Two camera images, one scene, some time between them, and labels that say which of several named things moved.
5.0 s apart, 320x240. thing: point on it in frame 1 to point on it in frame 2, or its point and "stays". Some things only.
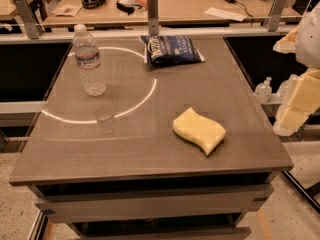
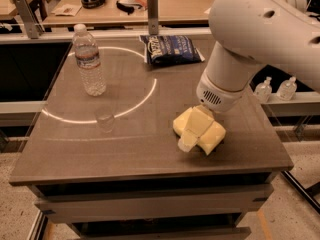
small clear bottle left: [263, 90] stays
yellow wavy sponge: [200, 130] stays
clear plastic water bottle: [88, 58] stays
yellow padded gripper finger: [304, 102] to [199, 120]
